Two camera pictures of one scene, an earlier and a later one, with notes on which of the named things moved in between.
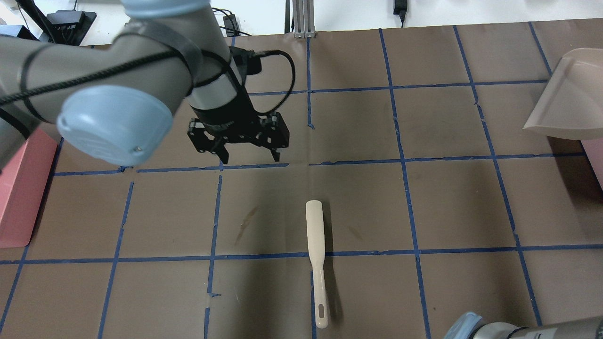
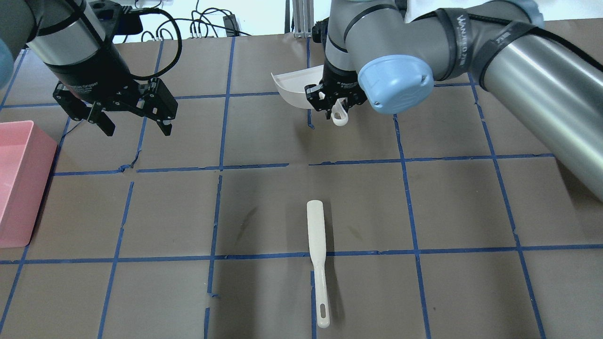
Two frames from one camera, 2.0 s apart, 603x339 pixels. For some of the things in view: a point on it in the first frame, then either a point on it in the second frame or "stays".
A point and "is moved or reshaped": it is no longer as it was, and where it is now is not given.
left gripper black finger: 220,150 → 98,117
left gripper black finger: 275,154 → 166,125
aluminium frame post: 303,15 stays
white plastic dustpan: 571,105 is moved or reshaped
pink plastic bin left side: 23,182 stays
